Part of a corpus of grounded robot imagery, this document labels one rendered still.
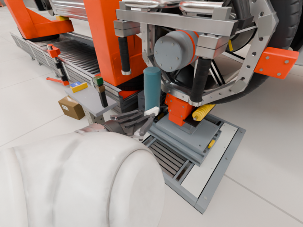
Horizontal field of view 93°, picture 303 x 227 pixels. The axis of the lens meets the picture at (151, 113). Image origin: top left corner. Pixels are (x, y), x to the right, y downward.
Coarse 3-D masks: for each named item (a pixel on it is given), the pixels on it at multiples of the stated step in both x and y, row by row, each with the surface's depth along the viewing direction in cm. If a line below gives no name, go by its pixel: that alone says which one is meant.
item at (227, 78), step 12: (228, 0) 53; (168, 12) 75; (180, 12) 83; (156, 36) 79; (240, 60) 60; (168, 72) 86; (180, 72) 91; (192, 72) 94; (216, 72) 69; (180, 84) 84; (192, 84) 84; (216, 84) 72
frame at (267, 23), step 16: (256, 16) 43; (272, 16) 41; (144, 32) 74; (256, 32) 45; (272, 32) 43; (144, 48) 78; (256, 48) 47; (256, 64) 49; (240, 80) 54; (176, 96) 80; (208, 96) 67; (224, 96) 62
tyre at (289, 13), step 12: (276, 0) 44; (288, 0) 43; (300, 0) 47; (276, 12) 45; (288, 12) 44; (300, 12) 51; (288, 24) 45; (276, 36) 48; (288, 36) 46; (288, 48) 49; (252, 84) 60; (228, 96) 69; (240, 96) 66
